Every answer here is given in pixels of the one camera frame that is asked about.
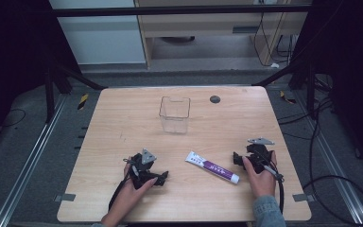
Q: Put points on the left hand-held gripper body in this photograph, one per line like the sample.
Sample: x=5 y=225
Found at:
x=140 y=171

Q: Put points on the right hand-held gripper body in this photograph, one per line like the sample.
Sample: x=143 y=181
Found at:
x=260 y=156

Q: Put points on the white purple toothpaste tube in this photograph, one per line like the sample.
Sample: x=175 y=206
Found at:
x=212 y=167

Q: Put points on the clear plastic container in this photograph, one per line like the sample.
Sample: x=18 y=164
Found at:
x=174 y=115

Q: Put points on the person's left hand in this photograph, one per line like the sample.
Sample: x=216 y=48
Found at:
x=132 y=195

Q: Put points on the person's right hand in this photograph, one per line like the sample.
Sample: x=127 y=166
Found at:
x=263 y=184

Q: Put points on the grey table grommet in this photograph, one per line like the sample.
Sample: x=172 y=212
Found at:
x=215 y=99

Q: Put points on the yellow black tape strip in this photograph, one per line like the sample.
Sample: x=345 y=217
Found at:
x=287 y=97
x=82 y=101

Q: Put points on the black metal stand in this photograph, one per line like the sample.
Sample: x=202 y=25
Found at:
x=310 y=88
x=49 y=94

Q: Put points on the dark curtain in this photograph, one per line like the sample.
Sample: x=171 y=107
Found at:
x=9 y=63
x=353 y=78

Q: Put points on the wooden desk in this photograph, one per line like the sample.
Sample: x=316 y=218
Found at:
x=201 y=26

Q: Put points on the white cabinet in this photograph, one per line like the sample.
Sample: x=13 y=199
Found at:
x=100 y=38

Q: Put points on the grey metal table bracket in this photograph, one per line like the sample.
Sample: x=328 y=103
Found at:
x=65 y=197
x=303 y=197

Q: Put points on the aluminium floor rail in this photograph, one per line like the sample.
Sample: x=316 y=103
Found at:
x=28 y=160
x=334 y=164

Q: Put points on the black horizontal frame bar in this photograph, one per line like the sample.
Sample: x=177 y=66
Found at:
x=170 y=11

